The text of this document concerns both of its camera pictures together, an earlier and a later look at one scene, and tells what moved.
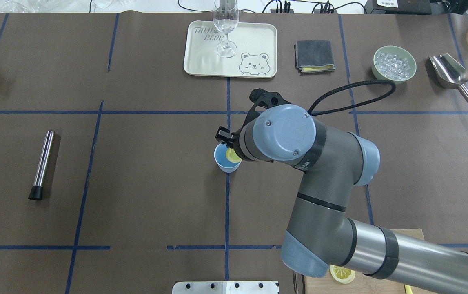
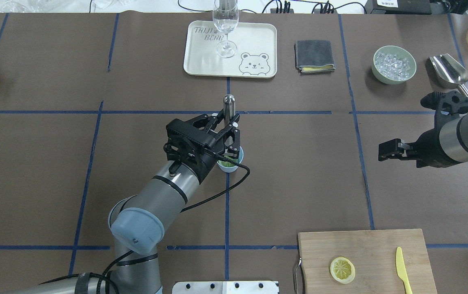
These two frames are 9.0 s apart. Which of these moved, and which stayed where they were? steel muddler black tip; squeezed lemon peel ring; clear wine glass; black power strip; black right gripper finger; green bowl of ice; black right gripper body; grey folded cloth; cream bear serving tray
Moved: black right gripper finger; steel muddler black tip; black right gripper body
Stayed: cream bear serving tray; black power strip; green bowl of ice; clear wine glass; grey folded cloth; squeezed lemon peel ring
